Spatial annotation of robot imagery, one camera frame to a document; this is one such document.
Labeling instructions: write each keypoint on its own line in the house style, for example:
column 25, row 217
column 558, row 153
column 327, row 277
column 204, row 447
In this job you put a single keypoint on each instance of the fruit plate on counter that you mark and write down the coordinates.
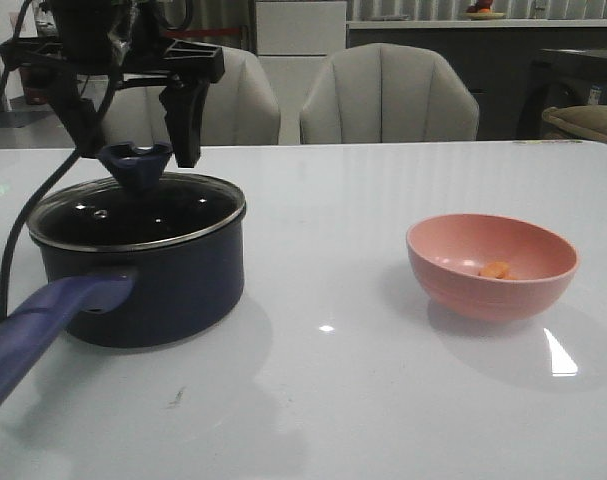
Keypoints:
column 483, row 10

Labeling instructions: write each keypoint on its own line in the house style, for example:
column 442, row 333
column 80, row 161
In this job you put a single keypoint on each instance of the glass lid blue knob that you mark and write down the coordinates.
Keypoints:
column 139, row 206

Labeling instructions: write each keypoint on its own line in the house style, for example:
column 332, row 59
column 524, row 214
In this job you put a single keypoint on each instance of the right beige chair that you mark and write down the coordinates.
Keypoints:
column 387, row 93

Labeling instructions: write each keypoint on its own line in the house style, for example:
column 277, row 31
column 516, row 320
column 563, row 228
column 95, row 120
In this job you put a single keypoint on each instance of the pink bowl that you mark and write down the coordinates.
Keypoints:
column 446, row 253

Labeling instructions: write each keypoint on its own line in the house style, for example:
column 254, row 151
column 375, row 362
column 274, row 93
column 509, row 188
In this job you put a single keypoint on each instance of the grey counter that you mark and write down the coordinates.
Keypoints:
column 492, row 57

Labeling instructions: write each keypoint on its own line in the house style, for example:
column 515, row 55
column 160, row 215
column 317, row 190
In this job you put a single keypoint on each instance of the left beige chair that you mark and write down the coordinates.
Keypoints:
column 240, row 109

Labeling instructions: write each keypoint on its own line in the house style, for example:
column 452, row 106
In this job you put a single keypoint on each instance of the orange ham slices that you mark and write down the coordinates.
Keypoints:
column 497, row 270

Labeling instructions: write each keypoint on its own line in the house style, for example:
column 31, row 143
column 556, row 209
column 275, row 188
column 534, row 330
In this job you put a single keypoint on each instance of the beige chair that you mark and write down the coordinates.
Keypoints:
column 387, row 93
column 240, row 109

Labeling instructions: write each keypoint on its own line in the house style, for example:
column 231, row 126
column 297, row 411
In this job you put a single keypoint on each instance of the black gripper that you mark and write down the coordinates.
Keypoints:
column 105, row 38

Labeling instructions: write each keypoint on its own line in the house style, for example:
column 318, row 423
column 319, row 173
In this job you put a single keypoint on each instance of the white cabinet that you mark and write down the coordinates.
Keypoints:
column 292, row 40

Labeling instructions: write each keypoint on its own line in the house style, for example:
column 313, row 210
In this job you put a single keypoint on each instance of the dark blue saucepan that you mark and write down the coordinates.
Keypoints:
column 130, row 299

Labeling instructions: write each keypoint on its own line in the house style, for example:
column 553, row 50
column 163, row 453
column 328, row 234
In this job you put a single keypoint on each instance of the beige cushion seat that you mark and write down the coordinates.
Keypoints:
column 586, row 122

